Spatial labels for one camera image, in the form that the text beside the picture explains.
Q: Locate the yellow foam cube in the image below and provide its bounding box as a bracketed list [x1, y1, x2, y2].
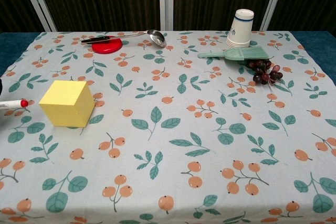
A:
[38, 80, 96, 129]

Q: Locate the red round lid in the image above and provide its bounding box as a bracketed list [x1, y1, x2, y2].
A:
[91, 35, 123, 55]

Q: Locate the green plastic scoop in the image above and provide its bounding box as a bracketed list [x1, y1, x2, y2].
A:
[197, 46, 270, 62]

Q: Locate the floral printed tablecloth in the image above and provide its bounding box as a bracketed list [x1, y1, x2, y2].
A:
[0, 30, 336, 224]

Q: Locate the stack of white paper cups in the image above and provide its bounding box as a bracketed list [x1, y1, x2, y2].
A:
[226, 8, 255, 50]

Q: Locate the steel ladle with black handle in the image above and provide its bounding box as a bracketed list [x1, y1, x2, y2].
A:
[80, 29, 167, 48]

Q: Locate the white partition frame post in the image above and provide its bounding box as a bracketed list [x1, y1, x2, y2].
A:
[16, 0, 58, 33]
[157, 0, 175, 31]
[259, 0, 289, 31]

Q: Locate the bunch of dark red grapes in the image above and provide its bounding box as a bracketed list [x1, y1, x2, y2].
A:
[248, 59, 284, 86]

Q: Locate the white marker red cap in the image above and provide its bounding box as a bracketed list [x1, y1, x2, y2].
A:
[0, 99, 29, 111]

